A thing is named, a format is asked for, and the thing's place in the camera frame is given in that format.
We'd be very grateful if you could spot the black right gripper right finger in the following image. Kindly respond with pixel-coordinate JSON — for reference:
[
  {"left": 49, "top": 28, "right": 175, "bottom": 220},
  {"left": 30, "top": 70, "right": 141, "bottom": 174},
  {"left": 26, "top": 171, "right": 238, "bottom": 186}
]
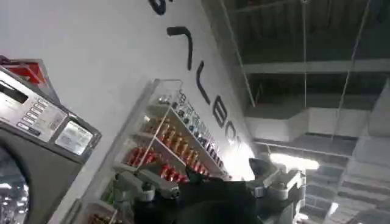
[{"left": 247, "top": 157, "right": 307, "bottom": 214}]

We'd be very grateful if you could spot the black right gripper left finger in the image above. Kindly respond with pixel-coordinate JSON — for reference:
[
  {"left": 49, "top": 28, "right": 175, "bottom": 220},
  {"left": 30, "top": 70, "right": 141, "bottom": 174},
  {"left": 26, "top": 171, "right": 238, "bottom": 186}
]
[{"left": 113, "top": 165, "right": 203, "bottom": 202}]

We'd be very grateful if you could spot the bright ceiling light strip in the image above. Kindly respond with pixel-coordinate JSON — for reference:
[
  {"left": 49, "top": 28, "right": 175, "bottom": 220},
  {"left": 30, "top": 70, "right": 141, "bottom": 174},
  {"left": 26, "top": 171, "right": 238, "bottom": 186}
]
[{"left": 269, "top": 152, "right": 321, "bottom": 172}]

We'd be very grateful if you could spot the shelf rack with bottles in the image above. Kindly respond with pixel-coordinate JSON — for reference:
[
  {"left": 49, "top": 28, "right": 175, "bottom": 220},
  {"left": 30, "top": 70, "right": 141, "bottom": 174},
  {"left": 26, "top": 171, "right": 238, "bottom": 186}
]
[{"left": 71, "top": 78, "right": 233, "bottom": 224}]

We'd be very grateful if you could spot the grey dryer with control panel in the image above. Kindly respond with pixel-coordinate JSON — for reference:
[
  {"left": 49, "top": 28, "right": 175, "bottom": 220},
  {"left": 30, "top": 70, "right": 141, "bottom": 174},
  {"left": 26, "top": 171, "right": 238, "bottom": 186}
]
[{"left": 0, "top": 65, "right": 103, "bottom": 224}]

